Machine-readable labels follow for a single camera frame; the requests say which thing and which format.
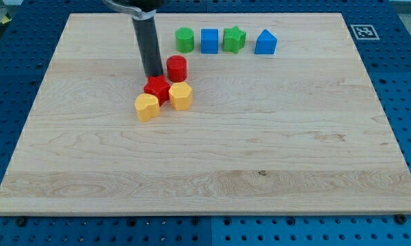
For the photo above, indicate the green star block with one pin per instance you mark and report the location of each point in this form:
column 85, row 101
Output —
column 234, row 39

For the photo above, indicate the red star block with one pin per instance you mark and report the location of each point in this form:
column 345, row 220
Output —
column 159, row 87

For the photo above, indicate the light wooden board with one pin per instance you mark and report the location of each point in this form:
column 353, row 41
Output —
column 299, row 132

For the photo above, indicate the metal clamp on rod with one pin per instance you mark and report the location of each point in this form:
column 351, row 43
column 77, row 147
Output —
column 135, row 12

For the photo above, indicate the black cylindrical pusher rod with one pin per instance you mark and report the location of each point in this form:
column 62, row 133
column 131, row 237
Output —
column 146, row 34

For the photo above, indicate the blue house-shaped block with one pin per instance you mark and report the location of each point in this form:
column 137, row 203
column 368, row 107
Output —
column 266, row 43

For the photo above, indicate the yellow heart block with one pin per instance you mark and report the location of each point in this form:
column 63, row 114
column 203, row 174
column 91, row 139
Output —
column 147, row 107

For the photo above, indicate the yellow hexagon block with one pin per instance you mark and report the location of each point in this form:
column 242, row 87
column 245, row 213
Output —
column 181, row 96

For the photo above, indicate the blue cube block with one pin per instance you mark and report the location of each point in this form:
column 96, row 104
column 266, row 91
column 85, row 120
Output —
column 209, row 41

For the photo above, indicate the red cylinder block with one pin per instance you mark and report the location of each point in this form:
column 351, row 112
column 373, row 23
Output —
column 176, row 68

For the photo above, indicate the green cylinder block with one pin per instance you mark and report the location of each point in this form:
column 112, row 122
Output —
column 184, row 40

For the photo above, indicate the white fiducial marker tag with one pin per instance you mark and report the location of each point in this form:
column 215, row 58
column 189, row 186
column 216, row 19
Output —
column 364, row 32

